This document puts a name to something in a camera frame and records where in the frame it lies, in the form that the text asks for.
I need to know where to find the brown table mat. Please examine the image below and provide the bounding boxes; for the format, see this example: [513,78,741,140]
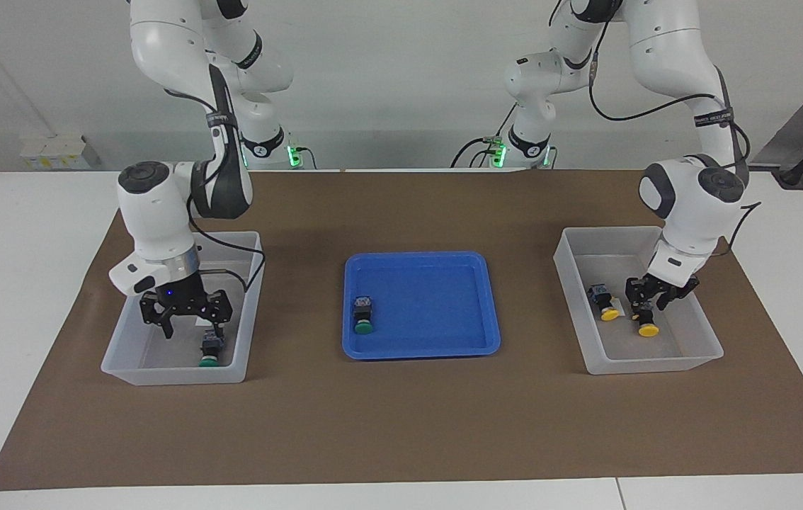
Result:
[0,169,803,491]

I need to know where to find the yellow push button switch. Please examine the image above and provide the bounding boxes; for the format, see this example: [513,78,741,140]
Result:
[634,301,661,339]
[588,283,622,323]

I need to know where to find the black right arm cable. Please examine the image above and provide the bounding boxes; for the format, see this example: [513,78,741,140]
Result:
[161,89,266,293]

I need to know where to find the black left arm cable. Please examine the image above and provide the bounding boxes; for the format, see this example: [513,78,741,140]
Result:
[588,0,763,249]

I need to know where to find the translucent white plastic box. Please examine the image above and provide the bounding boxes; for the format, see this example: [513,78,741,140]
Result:
[101,231,266,386]
[554,226,724,375]

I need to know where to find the green push button switch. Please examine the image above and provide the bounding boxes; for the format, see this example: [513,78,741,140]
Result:
[351,296,375,335]
[200,329,225,369]

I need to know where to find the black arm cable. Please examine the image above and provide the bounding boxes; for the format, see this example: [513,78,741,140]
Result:
[161,89,266,293]
[588,0,763,249]

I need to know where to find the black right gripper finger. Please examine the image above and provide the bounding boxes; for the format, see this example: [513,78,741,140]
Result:
[139,295,177,340]
[204,290,234,346]

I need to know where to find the blue plastic tray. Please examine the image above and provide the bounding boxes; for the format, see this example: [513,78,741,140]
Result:
[342,251,501,361]

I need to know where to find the black base cable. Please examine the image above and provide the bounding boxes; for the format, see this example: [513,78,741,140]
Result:
[450,105,519,169]

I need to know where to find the white boxes stack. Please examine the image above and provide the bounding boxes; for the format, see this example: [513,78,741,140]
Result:
[19,133,101,171]

